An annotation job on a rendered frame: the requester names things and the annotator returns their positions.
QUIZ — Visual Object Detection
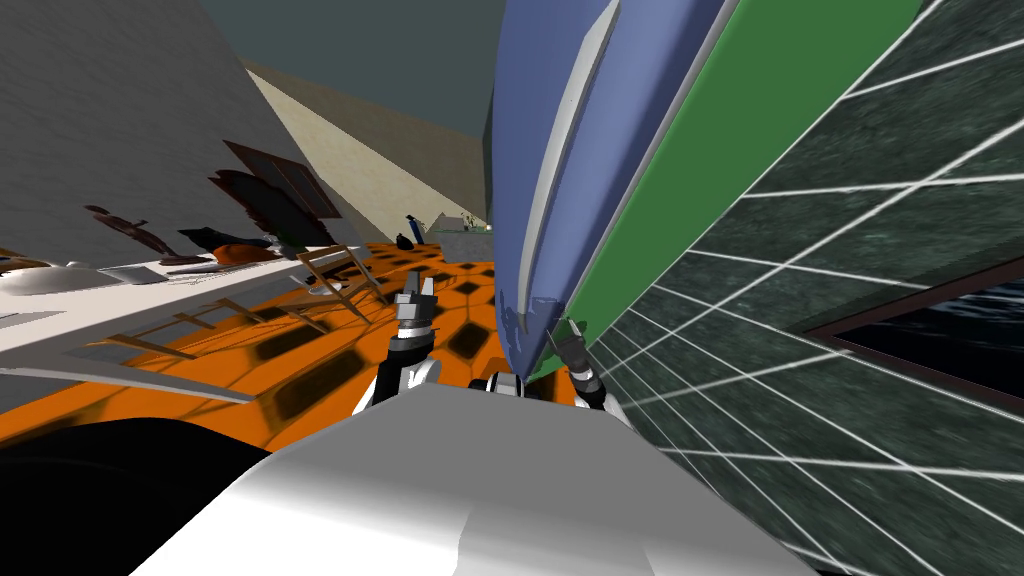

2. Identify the brown framed wall picture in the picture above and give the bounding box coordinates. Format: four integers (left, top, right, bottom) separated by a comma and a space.
221, 139, 346, 222

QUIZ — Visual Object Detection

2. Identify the blue appliance door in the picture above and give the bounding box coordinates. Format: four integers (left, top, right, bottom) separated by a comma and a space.
488, 0, 726, 382

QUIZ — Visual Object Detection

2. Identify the dark framed window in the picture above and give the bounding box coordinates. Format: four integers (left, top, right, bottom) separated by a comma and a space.
803, 255, 1024, 417

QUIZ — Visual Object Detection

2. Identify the long grey door handle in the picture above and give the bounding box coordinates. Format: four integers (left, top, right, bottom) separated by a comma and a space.
515, 0, 624, 335

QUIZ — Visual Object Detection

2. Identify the wooden chair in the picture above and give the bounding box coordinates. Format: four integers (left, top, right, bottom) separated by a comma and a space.
294, 243, 395, 326
102, 294, 269, 363

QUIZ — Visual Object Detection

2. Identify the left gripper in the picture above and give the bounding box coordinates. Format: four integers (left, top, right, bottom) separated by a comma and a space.
392, 270, 440, 325

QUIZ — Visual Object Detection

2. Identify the green appliance body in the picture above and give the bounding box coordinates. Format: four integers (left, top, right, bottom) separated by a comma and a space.
531, 0, 926, 382

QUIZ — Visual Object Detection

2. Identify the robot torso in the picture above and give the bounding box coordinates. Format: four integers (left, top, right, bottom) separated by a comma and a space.
130, 371, 819, 576

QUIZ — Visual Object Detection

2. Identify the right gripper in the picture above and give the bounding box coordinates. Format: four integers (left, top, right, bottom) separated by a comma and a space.
547, 316, 593, 367

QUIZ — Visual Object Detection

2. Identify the white table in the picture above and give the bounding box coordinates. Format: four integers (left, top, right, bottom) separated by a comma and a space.
0, 169, 377, 406

